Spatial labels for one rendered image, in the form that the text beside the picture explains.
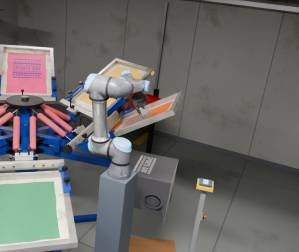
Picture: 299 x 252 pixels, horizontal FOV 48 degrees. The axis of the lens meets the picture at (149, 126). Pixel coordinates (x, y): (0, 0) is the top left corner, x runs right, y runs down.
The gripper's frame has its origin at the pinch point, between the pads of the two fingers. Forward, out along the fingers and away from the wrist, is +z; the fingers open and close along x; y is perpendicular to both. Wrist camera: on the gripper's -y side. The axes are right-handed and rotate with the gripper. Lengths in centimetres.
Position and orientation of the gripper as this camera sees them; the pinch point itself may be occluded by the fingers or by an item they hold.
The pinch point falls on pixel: (143, 117)
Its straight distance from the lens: 239.2
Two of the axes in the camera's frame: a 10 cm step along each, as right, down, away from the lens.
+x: 2.1, -3.3, 9.2
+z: 4.1, 8.8, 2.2
